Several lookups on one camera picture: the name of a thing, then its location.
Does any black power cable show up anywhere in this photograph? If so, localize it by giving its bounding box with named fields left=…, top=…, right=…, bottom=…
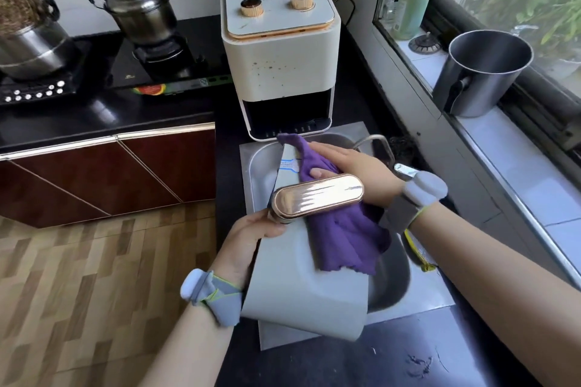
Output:
left=333, top=0, right=357, bottom=30

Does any steel faucet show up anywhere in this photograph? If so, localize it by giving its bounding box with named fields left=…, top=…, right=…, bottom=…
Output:
left=351, top=134, right=421, bottom=180

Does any black gas stove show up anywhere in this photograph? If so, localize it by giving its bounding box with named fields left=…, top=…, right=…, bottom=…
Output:
left=108, top=15, right=233, bottom=97

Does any black induction cooker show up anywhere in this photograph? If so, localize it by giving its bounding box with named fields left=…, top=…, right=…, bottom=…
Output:
left=0, top=36, right=115, bottom=107

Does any metal sink strainer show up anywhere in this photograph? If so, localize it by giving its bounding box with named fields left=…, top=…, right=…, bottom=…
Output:
left=408, top=31, right=442, bottom=55

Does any dark steel pot with lid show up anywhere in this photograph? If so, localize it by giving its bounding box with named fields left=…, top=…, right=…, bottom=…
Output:
left=87, top=0, right=179, bottom=47

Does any grey left wrist tracker band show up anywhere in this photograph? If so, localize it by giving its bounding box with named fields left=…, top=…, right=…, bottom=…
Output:
left=180, top=268, right=244, bottom=327

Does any steel sink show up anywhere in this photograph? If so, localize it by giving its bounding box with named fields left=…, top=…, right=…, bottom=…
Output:
left=239, top=121, right=456, bottom=351

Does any white air fryer basket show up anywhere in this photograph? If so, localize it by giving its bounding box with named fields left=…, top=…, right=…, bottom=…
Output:
left=240, top=145, right=369, bottom=342

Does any white air fryer body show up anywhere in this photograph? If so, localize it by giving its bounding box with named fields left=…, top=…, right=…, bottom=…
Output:
left=220, top=0, right=342, bottom=143

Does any purple cloth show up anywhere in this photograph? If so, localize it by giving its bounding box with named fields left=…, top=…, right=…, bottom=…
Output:
left=276, top=132, right=392, bottom=277

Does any open steel pot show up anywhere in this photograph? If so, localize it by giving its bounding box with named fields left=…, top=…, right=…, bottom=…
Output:
left=432, top=29, right=534, bottom=119

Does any grey right wrist tracker band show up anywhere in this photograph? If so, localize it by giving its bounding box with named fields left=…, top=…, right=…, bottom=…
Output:
left=379, top=171, right=449, bottom=234

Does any person's left forearm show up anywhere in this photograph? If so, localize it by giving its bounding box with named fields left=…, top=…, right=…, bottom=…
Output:
left=140, top=301, right=246, bottom=387

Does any red-brown cabinet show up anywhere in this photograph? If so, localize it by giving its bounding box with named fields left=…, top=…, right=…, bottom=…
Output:
left=0, top=123, right=217, bottom=229

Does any window frame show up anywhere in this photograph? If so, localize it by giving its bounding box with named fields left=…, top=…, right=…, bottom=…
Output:
left=373, top=0, right=581, bottom=152

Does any grey wrist tracker band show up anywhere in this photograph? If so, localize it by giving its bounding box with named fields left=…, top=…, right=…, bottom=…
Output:
left=379, top=171, right=449, bottom=234
left=180, top=268, right=244, bottom=327

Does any large steel steamer pot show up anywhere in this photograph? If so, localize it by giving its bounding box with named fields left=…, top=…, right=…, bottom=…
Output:
left=0, top=0, right=79, bottom=82

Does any person's right hand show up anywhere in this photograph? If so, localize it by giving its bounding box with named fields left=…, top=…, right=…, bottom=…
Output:
left=308, top=141, right=405, bottom=209

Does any person's right forearm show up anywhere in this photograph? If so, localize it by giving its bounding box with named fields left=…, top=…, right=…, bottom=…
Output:
left=408, top=202, right=581, bottom=387

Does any person's left hand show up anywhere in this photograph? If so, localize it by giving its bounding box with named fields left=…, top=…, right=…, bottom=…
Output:
left=210, top=210, right=287, bottom=288

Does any dark scouring pad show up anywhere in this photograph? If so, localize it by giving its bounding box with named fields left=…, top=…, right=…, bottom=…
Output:
left=389, top=135, right=424, bottom=167

